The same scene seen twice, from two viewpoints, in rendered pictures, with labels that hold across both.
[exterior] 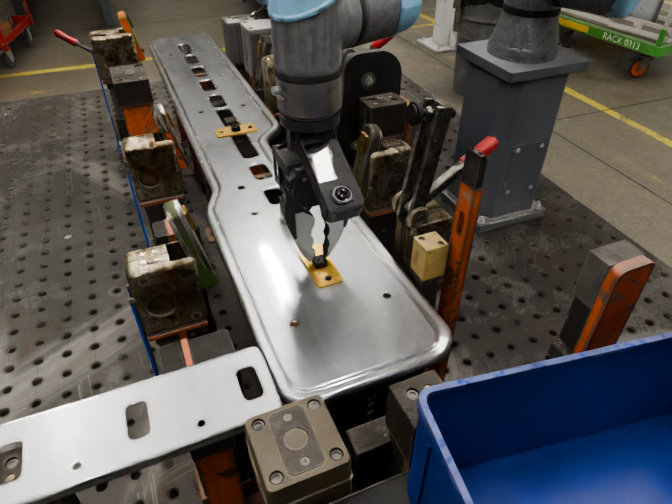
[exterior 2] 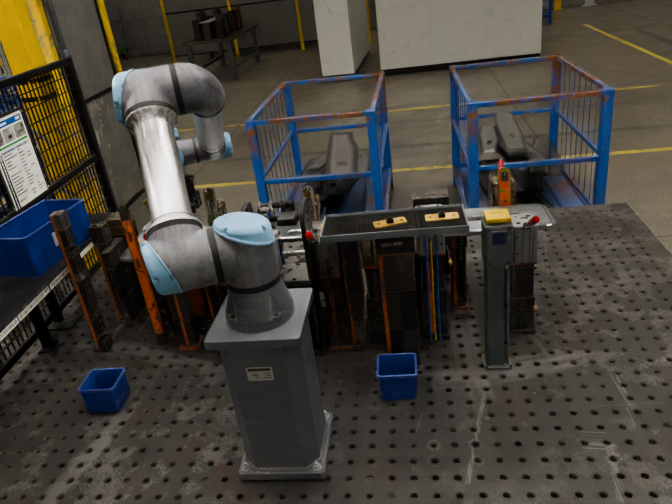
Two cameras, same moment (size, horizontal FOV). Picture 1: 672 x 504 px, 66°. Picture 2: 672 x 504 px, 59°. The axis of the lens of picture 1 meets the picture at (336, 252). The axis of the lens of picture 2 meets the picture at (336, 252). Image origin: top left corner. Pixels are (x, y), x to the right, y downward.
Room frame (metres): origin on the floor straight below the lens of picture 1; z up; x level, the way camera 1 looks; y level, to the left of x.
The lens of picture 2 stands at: (1.91, -1.29, 1.79)
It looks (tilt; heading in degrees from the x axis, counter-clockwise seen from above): 26 degrees down; 121
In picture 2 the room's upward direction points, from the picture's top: 8 degrees counter-clockwise
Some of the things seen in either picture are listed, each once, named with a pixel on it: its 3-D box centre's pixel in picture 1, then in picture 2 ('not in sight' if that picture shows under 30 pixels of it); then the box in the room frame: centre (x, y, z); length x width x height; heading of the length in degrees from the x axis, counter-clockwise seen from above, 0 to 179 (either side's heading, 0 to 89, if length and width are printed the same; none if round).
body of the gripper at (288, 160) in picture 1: (308, 153); (182, 194); (0.58, 0.03, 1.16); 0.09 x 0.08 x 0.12; 23
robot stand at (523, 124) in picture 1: (503, 135); (275, 384); (1.17, -0.41, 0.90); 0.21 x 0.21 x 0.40; 22
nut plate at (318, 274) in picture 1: (319, 262); not in sight; (0.56, 0.02, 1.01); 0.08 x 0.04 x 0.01; 23
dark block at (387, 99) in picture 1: (377, 201); not in sight; (0.86, -0.08, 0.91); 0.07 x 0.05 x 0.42; 113
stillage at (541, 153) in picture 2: not in sight; (518, 146); (1.07, 2.72, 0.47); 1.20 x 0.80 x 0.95; 113
